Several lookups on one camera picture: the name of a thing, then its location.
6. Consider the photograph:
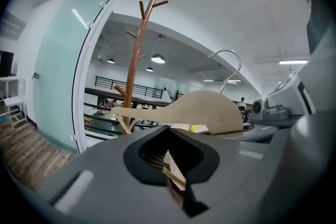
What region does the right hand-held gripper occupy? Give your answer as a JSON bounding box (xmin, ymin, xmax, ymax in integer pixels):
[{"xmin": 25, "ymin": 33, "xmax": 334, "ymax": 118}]
[{"xmin": 199, "ymin": 31, "xmax": 336, "ymax": 143}]

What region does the white stool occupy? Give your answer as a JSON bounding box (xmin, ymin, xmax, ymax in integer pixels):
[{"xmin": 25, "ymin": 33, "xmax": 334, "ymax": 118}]
[{"xmin": 3, "ymin": 96, "xmax": 27, "ymax": 129}]

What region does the white desk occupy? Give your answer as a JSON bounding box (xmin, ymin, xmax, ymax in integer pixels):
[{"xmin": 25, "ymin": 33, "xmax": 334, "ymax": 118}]
[{"xmin": 0, "ymin": 76, "xmax": 20, "ymax": 103}]

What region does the frosted glass door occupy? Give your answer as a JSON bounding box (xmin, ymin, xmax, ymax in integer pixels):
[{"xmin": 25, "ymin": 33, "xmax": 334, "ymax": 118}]
[{"xmin": 33, "ymin": 0, "xmax": 118, "ymax": 154}]

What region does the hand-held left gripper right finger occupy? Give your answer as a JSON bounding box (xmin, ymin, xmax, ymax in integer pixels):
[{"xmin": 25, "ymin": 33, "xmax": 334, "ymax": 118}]
[{"xmin": 169, "ymin": 125, "xmax": 271, "ymax": 218}]

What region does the round table with beige cloth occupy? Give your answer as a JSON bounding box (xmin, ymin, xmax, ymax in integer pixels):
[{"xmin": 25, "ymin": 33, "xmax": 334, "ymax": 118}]
[{"xmin": 170, "ymin": 123, "xmax": 211, "ymax": 135}]

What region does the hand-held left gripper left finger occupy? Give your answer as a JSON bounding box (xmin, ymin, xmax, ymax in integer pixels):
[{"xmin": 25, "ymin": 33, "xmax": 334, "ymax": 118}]
[{"xmin": 47, "ymin": 125, "xmax": 190, "ymax": 224}]

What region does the wooden spoon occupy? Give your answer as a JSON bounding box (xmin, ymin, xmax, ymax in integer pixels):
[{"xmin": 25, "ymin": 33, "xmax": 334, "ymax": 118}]
[{"xmin": 83, "ymin": 88, "xmax": 174, "ymax": 140}]

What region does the black monitor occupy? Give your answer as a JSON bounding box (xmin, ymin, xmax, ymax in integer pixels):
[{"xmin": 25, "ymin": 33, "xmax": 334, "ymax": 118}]
[{"xmin": 0, "ymin": 50, "xmax": 14, "ymax": 77}]

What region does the long ceiling light bar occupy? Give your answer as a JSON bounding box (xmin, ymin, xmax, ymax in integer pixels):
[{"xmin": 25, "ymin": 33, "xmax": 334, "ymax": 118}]
[
  {"xmin": 278, "ymin": 59, "xmax": 309, "ymax": 65},
  {"xmin": 71, "ymin": 8, "xmax": 90, "ymax": 29}
]

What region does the light wooden hanger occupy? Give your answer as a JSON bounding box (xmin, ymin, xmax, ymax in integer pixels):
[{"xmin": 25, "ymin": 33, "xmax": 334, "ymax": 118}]
[{"xmin": 109, "ymin": 49, "xmax": 244, "ymax": 189}]

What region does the black balcony railing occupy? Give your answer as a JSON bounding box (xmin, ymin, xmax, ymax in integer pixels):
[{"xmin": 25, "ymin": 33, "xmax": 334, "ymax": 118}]
[{"xmin": 94, "ymin": 76, "xmax": 164, "ymax": 100}]

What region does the person's black shirt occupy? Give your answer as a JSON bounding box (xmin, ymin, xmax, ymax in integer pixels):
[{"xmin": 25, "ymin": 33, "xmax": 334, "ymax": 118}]
[{"xmin": 296, "ymin": 0, "xmax": 336, "ymax": 56}]

